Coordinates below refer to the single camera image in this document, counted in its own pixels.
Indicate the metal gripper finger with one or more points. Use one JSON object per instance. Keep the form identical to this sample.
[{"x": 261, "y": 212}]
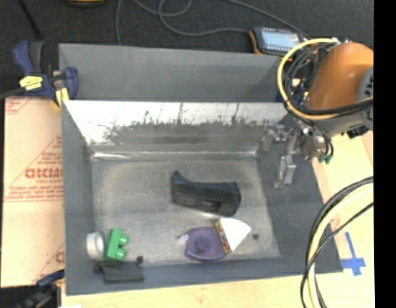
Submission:
[
  {"x": 276, "y": 134},
  {"x": 287, "y": 170}
]

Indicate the white cone with patterned band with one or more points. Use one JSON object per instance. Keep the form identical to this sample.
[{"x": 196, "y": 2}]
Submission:
[{"x": 236, "y": 231}]

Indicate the black curved block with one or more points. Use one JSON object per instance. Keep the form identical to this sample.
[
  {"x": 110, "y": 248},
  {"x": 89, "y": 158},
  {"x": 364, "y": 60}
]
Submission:
[{"x": 204, "y": 195}]

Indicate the purple round plastic object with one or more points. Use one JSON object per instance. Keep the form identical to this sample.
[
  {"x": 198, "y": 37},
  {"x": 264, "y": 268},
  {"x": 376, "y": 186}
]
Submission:
[{"x": 202, "y": 244}]

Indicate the grey metal bin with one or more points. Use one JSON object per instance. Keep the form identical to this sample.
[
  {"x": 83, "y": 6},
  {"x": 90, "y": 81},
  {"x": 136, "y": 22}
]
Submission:
[{"x": 172, "y": 75}]

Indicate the green toy building block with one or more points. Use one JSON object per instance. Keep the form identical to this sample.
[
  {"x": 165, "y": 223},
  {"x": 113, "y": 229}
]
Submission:
[{"x": 115, "y": 245}]

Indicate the black flat rectangular pad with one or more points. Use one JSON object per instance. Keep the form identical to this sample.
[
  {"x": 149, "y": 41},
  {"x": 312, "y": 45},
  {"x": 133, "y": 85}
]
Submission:
[{"x": 122, "y": 271}]

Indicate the brown cardboard board red print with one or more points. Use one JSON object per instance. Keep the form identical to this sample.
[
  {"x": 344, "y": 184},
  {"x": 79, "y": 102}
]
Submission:
[{"x": 30, "y": 204}]

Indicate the black cylinder on white bracket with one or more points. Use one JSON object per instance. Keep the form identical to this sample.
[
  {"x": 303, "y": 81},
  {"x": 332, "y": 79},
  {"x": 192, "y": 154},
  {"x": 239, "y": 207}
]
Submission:
[{"x": 357, "y": 132}]

